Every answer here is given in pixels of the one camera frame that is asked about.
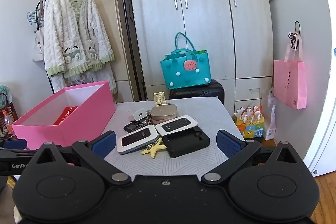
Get black suitcase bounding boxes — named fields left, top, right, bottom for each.
left=169, top=80, right=225, bottom=106

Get colourful gift bag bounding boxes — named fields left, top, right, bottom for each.
left=234, top=106, right=264, bottom=138

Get brown woven basket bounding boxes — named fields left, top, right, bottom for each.
left=0, top=93, right=19, bottom=122

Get white pocket wifi router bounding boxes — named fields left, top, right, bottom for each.
left=117, top=125, right=159, bottom=155
left=155, top=115, right=198, bottom=138

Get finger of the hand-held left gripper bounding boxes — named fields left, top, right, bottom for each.
left=0, top=138, right=37, bottom=156

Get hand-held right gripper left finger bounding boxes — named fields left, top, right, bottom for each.
left=29, top=131, right=132, bottom=186

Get bunch of keys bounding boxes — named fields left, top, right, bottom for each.
left=143, top=111, right=155, bottom=126

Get white charger plug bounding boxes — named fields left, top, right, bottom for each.
left=133, top=108, right=148, bottom=121

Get pink shopping bag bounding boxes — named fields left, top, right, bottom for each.
left=273, top=33, right=307, bottom=110

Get beige compact mirror case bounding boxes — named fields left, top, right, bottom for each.
left=151, top=104, right=178, bottom=125

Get white tote bag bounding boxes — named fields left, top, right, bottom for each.
left=32, top=27, right=45, bottom=62

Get white and green fuzzy cardigan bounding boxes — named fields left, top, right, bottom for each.
left=43, top=0, right=117, bottom=94

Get green and white plastic bag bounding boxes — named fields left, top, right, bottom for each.
left=0, top=84, right=11, bottom=98

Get black clothes rack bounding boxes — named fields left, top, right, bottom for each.
left=35, top=0, right=147, bottom=101

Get white refrigerator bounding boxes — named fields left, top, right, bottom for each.
left=302, top=0, right=336, bottom=177

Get white wardrobe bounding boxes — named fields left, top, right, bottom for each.
left=125, top=0, right=273, bottom=111

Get black hair ties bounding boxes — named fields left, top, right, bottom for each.
left=288, top=21, right=301, bottom=50

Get beige hair claw clip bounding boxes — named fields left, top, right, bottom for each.
left=154, top=92, right=166, bottom=105

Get black rubber case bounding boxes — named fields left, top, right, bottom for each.
left=163, top=126, right=210, bottom=158

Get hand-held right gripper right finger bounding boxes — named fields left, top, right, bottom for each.
left=201, top=130, right=305, bottom=186

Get teal wire hangers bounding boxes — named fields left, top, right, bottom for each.
left=26, top=7, right=45, bottom=26

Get orange drink bottle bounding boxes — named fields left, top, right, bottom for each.
left=3, top=110, right=15, bottom=135

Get teal felt handbag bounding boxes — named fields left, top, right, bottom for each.
left=161, top=32, right=212, bottom=89

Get pink cardboard box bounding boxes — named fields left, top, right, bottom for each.
left=12, top=80, right=117, bottom=150

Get black battery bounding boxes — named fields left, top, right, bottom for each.
left=123, top=120, right=150, bottom=133

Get yellow starfish hair clip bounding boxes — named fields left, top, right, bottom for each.
left=141, top=137, right=167, bottom=159

